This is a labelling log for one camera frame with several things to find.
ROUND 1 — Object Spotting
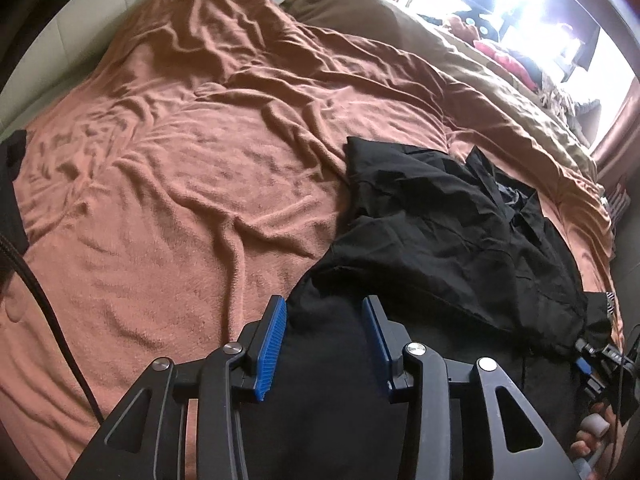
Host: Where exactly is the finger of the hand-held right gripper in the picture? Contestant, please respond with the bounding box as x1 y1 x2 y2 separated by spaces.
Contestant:
574 357 610 399
575 338 626 368

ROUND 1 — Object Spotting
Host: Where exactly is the black fabric strap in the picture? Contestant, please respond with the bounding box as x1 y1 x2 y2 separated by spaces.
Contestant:
0 129 29 283

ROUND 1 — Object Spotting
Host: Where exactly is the stack of books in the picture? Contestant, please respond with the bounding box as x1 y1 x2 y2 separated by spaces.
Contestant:
600 180 634 227

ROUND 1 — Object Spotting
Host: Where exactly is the person's right hand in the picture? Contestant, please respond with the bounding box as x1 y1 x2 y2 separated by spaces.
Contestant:
570 405 638 480

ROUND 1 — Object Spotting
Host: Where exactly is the salmon fleece blanket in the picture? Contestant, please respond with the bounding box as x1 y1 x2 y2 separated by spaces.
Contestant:
0 0 623 480

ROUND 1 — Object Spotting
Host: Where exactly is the beige duvet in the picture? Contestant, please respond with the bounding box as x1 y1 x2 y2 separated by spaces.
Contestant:
280 0 606 196

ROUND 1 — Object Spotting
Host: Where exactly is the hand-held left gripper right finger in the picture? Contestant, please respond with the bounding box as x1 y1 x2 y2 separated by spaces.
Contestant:
361 295 583 480

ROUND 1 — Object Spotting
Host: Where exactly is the pile of assorted clothes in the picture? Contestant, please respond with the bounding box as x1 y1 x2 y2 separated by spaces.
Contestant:
440 10 603 123

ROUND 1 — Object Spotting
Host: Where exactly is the thick black braided cable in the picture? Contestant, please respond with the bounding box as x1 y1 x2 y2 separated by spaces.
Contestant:
0 232 108 423

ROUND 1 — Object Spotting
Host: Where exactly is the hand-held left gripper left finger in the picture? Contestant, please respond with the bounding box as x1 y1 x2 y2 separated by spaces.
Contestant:
65 294 289 480

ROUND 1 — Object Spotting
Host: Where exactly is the black jacket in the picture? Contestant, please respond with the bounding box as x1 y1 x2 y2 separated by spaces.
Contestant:
235 136 613 480

